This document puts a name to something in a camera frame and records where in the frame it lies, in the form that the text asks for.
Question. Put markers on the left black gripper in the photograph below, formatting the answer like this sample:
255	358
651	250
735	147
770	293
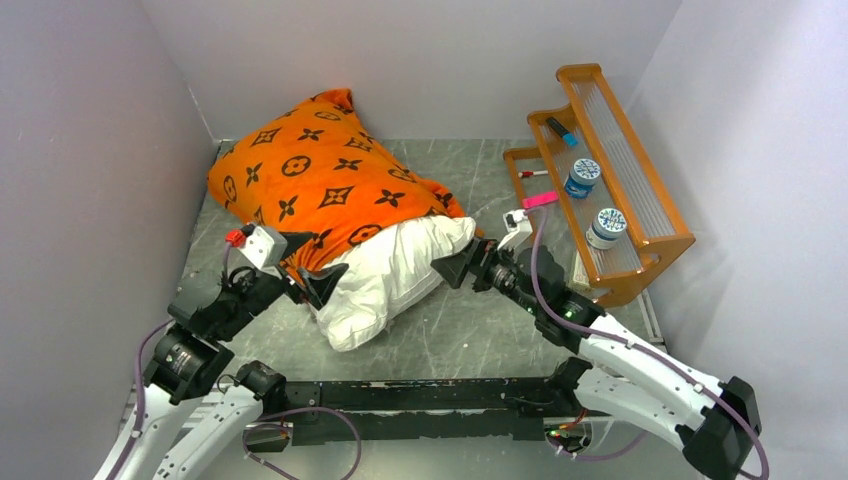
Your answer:
319	283

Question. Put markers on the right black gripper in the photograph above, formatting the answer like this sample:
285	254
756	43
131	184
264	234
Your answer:
455	267

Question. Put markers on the white pillow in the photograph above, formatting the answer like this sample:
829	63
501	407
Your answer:
387	275

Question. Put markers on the orange patterned pillowcase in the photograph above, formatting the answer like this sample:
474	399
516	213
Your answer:
316	169

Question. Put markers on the orange wooden rack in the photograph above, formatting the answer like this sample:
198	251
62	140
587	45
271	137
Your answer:
656	233

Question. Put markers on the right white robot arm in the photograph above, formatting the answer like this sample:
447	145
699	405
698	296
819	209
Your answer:
715	424

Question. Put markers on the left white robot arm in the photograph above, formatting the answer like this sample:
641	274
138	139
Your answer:
191	355

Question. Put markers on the red white pen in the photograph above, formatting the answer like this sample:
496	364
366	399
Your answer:
532	173

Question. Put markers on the white box under rack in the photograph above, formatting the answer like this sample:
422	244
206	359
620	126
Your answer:
579	279

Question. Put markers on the blue white round jar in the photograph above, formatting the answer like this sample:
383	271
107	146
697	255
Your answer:
582	177

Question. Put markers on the black marker blue cap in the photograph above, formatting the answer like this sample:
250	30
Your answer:
562	132

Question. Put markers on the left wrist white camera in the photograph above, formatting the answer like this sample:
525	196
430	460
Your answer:
261	246

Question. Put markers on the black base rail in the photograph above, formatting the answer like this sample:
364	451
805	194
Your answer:
521	408

